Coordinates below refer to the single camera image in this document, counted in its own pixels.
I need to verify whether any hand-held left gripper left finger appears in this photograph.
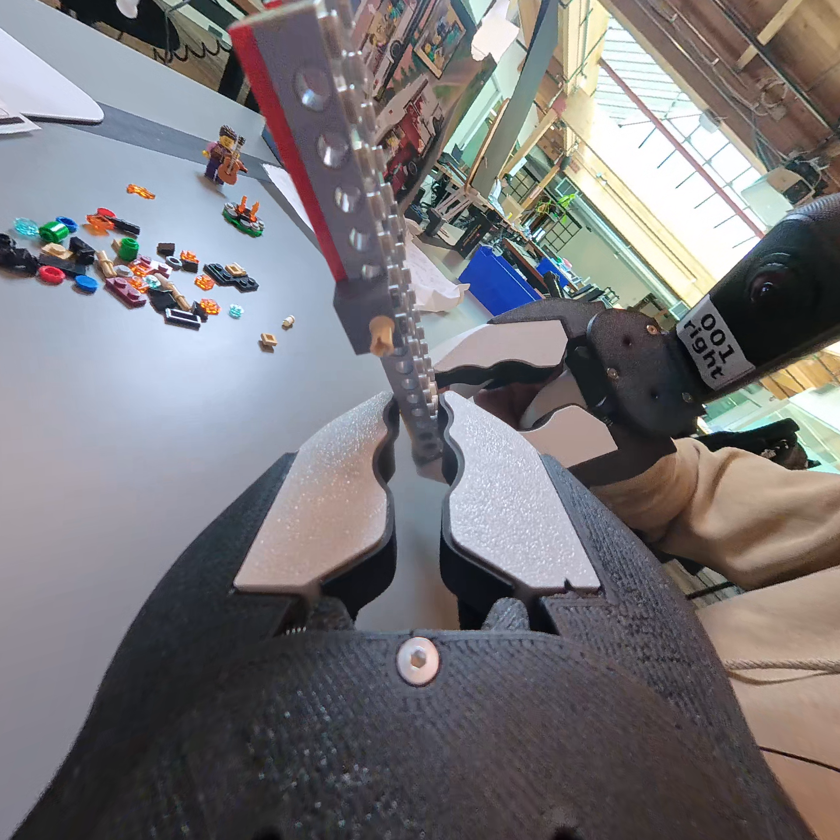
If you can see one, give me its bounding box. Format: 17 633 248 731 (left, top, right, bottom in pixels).
233 392 400 593

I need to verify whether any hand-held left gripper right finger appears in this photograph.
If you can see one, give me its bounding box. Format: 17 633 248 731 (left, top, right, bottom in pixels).
441 390 603 595

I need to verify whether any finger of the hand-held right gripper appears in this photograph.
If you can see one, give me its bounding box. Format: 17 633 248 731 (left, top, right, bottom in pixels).
430 319 568 389
517 377 621 470

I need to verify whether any grey red lego beam frame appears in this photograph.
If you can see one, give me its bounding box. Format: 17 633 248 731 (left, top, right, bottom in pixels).
228 0 442 468

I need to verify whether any person's right forearm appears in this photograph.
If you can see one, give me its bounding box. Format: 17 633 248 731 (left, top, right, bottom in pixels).
591 436 840 592

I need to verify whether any lego set cardboard box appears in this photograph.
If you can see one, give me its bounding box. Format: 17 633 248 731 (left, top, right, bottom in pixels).
351 0 500 198

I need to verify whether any lego campfire model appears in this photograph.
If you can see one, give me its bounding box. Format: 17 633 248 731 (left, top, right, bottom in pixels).
221 195 266 238

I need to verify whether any lego minifigure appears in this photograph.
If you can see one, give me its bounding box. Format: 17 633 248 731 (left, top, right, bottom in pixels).
202 123 249 188

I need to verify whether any person's right hand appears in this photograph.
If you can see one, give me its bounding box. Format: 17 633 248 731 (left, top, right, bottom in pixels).
476 382 547 427

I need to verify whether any scatter of small colourful pieces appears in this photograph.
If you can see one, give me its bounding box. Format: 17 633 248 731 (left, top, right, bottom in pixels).
0 206 260 331

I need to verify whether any black desk mat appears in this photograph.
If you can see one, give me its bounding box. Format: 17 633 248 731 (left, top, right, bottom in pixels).
85 101 280 168

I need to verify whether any white wooden book stand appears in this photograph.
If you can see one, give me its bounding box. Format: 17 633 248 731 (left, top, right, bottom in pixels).
0 26 106 126

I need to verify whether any beige hoodie drawstring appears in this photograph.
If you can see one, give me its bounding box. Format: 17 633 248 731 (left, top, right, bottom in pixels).
725 656 840 685

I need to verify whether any thin black cable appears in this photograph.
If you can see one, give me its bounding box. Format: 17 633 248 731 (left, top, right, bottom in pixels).
686 581 840 773

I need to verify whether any black coiled cable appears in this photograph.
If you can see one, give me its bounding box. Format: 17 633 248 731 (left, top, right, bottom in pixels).
154 29 232 64

